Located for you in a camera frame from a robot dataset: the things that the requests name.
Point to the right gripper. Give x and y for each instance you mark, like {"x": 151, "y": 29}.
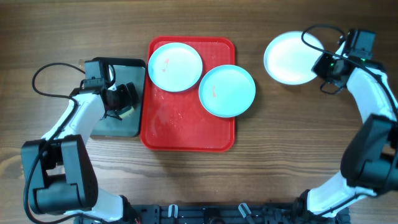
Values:
{"x": 317, "y": 68}

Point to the light blue plate top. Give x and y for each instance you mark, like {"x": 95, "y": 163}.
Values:
{"x": 175, "y": 67}

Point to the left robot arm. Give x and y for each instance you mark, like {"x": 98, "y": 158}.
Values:
{"x": 59, "y": 177}

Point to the green yellow sponge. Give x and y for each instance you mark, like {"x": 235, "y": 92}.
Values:
{"x": 125, "y": 112}

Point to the black water tray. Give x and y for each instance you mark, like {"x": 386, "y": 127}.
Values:
{"x": 124, "y": 124}

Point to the white plate front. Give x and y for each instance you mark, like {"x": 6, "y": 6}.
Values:
{"x": 289, "y": 60}

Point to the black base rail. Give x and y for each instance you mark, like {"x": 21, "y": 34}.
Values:
{"x": 269, "y": 213}

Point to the red plastic tray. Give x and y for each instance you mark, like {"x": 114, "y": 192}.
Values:
{"x": 178, "y": 121}

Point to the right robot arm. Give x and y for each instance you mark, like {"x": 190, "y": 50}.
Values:
{"x": 366, "y": 171}

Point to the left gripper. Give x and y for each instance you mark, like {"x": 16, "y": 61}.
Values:
{"x": 127, "y": 101}

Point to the light blue plate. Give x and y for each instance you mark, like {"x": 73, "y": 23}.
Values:
{"x": 175, "y": 67}
{"x": 227, "y": 91}

